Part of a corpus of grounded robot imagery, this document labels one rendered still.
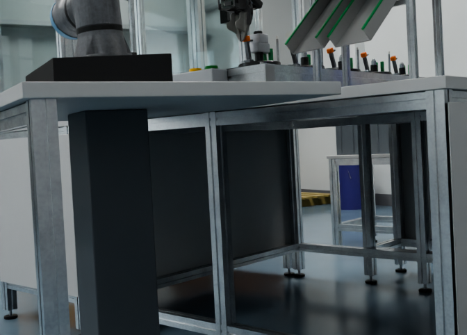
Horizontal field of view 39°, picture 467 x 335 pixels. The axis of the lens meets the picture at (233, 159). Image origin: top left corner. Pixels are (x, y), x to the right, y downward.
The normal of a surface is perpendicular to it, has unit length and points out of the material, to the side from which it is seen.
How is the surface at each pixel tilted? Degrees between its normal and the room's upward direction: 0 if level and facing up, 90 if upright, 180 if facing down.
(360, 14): 45
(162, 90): 90
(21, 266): 90
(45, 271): 90
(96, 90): 90
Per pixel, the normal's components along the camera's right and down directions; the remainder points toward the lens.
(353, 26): -0.59, -0.66
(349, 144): -0.67, 0.06
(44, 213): 0.49, 0.00
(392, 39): -0.87, 0.06
